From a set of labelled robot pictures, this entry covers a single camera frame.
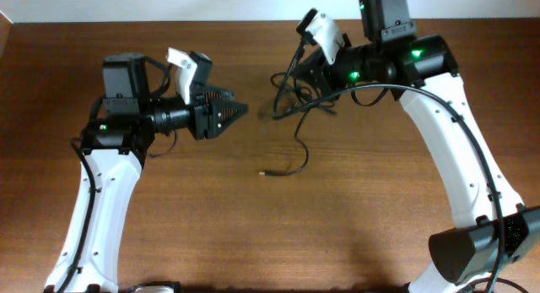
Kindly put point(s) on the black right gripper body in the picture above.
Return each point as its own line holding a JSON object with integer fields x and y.
{"x": 350, "y": 67}

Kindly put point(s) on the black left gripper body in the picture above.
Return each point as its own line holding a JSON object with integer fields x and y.
{"x": 197, "y": 122}

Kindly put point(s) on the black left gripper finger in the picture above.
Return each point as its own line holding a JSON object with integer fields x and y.
{"x": 223, "y": 113}
{"x": 215, "y": 92}

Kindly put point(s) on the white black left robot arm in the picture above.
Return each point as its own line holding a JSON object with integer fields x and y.
{"x": 143, "y": 98}

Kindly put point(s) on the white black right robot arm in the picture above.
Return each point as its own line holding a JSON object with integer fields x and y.
{"x": 492, "y": 226}

